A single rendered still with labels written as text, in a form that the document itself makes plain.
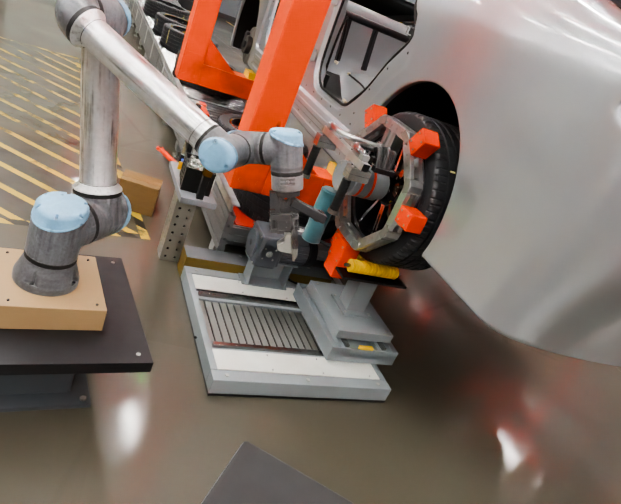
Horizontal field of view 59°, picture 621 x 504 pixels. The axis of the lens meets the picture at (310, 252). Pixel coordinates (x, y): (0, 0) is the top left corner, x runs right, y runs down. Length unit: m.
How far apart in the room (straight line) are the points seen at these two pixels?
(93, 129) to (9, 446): 0.96
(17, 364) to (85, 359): 0.18
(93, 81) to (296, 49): 1.02
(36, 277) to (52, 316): 0.12
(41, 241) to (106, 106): 0.44
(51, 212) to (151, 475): 0.85
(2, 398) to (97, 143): 0.85
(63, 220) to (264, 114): 1.15
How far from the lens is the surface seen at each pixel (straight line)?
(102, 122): 1.79
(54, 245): 1.74
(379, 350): 2.57
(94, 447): 1.93
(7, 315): 1.79
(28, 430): 1.95
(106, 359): 1.76
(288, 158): 1.48
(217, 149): 1.40
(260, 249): 2.58
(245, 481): 1.50
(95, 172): 1.82
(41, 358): 1.73
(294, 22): 2.47
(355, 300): 2.58
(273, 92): 2.51
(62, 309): 1.79
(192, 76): 4.43
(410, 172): 2.11
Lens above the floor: 1.44
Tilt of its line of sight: 24 degrees down
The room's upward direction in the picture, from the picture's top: 23 degrees clockwise
